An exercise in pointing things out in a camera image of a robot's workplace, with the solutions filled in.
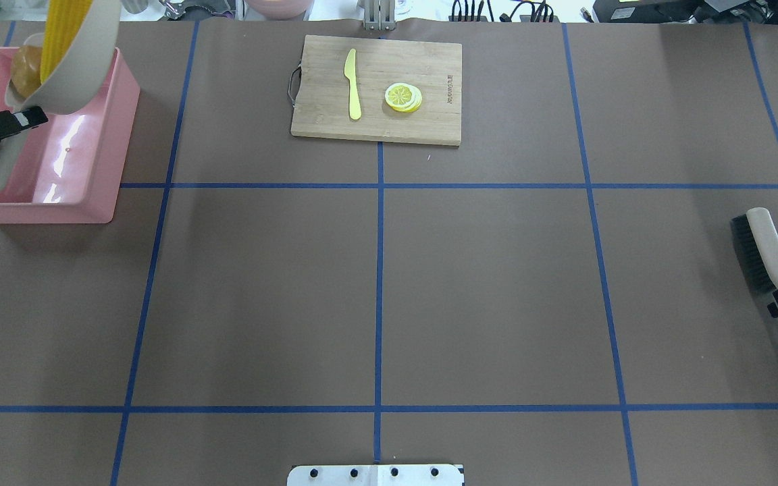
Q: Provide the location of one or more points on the beige hand brush black bristles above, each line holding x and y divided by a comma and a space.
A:
756, 246

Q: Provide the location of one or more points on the brown toy potato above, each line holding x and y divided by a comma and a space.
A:
25, 70

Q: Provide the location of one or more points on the pink plastic bin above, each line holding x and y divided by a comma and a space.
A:
71, 168

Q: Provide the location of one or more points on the beige plastic dustpan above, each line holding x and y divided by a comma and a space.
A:
74, 82

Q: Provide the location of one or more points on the yellow toy corn cob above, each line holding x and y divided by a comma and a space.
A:
64, 20

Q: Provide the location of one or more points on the pink bowl with clear pieces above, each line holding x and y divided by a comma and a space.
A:
281, 9

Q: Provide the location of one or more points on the wooden cutting board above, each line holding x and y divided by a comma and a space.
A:
320, 107

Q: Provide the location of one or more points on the yellow plastic knife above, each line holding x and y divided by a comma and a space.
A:
350, 73

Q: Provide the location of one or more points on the yellow lemon slices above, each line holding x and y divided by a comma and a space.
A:
403, 97

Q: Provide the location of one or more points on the aluminium frame post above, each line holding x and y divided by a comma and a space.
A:
378, 15

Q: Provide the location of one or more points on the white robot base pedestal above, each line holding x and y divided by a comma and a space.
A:
377, 474

